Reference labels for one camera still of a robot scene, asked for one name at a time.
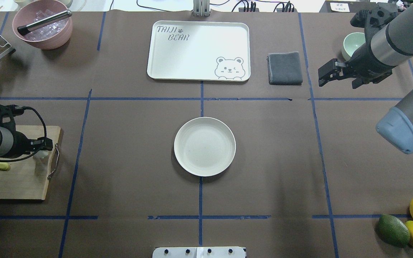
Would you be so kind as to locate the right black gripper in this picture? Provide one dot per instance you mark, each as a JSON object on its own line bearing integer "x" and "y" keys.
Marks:
{"x": 366, "y": 63}

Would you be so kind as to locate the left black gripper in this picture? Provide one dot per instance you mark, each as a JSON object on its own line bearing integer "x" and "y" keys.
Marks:
{"x": 21, "y": 142}

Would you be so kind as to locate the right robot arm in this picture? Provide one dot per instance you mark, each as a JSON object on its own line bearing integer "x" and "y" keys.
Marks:
{"x": 388, "y": 44}

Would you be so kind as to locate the white bear serving tray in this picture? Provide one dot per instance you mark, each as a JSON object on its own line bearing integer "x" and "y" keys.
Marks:
{"x": 201, "y": 51}

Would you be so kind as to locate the wooden cutting board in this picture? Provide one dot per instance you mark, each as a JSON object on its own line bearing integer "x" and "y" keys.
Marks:
{"x": 29, "y": 179}

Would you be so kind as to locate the small mint green bowl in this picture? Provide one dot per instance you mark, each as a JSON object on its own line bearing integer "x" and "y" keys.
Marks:
{"x": 351, "y": 43}

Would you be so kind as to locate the grey folded cloth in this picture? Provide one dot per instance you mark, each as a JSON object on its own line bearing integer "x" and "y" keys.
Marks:
{"x": 284, "y": 69}

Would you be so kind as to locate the pink bowl with ice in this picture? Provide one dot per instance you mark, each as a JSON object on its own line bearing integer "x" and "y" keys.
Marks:
{"x": 27, "y": 15}

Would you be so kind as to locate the metal ice tongs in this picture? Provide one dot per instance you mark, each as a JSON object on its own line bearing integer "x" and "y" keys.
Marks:
{"x": 56, "y": 21}

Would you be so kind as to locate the round white plate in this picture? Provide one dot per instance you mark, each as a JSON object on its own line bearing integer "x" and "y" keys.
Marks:
{"x": 205, "y": 146}

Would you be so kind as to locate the green avocado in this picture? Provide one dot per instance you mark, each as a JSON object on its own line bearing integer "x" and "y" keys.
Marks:
{"x": 393, "y": 231}

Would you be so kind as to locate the white control box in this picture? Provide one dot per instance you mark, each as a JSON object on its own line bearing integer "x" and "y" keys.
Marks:
{"x": 200, "y": 252}

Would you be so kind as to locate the aluminium frame post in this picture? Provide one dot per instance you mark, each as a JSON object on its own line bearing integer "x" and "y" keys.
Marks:
{"x": 201, "y": 8}

